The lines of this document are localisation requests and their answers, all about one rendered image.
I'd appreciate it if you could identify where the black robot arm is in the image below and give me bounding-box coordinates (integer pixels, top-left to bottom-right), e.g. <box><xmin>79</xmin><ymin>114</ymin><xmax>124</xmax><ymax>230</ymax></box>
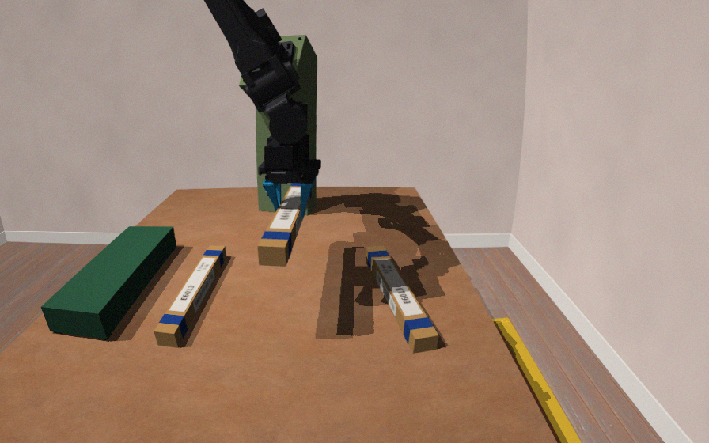
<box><xmin>204</xmin><ymin>0</ymin><xmax>309</xmax><ymax>184</ymax></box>

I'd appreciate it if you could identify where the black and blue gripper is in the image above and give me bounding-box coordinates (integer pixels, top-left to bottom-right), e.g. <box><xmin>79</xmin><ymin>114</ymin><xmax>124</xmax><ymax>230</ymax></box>
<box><xmin>258</xmin><ymin>159</ymin><xmax>321</xmax><ymax>219</ymax></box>

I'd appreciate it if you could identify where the tan box with white label and blue bands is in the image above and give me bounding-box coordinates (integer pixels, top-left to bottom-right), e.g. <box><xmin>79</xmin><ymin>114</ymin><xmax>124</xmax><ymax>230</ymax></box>
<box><xmin>257</xmin><ymin>183</ymin><xmax>303</xmax><ymax>267</ymax></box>

